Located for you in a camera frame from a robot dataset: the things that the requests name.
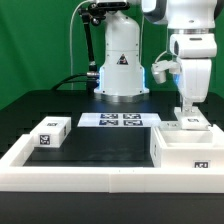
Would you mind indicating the white U-shaped fence frame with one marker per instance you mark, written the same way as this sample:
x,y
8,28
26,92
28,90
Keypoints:
x,y
15,175

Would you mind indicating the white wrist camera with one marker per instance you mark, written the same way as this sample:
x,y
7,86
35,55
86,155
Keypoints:
x,y
160,68

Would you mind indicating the small white box part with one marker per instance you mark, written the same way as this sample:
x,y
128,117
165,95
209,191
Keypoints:
x,y
51,131

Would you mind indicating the white cabinet body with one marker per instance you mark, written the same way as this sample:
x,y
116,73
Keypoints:
x,y
187,148

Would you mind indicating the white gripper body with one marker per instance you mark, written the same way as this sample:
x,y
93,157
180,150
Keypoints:
x,y
193,54

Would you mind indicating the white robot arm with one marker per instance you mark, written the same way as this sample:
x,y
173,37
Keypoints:
x,y
121,75

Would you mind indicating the white marker tag sheet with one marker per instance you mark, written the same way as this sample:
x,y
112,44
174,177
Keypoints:
x,y
119,120

